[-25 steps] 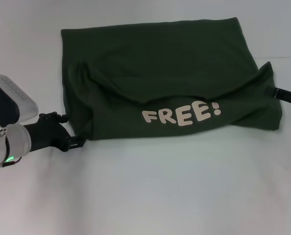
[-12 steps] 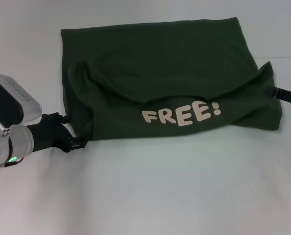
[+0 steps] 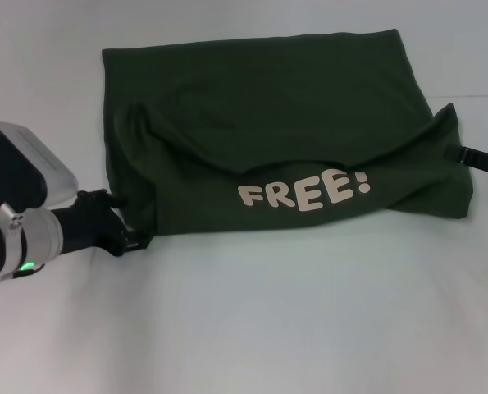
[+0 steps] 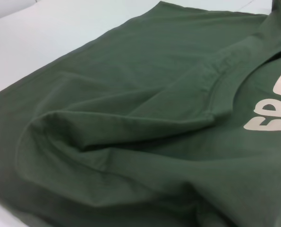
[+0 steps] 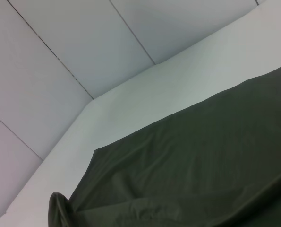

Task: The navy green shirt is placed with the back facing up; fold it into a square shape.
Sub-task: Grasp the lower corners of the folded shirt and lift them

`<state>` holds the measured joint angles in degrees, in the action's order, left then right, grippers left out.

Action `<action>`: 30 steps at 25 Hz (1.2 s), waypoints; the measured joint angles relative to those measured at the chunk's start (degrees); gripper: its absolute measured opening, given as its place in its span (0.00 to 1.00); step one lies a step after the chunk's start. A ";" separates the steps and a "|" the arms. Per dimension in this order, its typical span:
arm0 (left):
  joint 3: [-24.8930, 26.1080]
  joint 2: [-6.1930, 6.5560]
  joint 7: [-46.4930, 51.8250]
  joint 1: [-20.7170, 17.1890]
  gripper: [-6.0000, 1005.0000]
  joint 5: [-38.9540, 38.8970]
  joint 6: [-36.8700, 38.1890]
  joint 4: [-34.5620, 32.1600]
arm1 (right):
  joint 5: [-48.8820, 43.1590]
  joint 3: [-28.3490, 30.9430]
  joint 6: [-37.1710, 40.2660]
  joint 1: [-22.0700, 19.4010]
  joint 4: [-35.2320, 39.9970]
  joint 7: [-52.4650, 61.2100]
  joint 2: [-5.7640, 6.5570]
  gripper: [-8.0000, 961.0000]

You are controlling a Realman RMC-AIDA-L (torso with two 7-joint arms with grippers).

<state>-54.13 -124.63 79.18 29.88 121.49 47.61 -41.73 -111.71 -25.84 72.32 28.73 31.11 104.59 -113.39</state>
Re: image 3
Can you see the dark green shirt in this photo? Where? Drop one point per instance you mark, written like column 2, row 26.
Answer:
column 268, row 123

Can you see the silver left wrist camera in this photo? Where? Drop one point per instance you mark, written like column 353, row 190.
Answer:
column 26, row 164

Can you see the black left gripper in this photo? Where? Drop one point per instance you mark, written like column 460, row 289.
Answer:
column 88, row 225

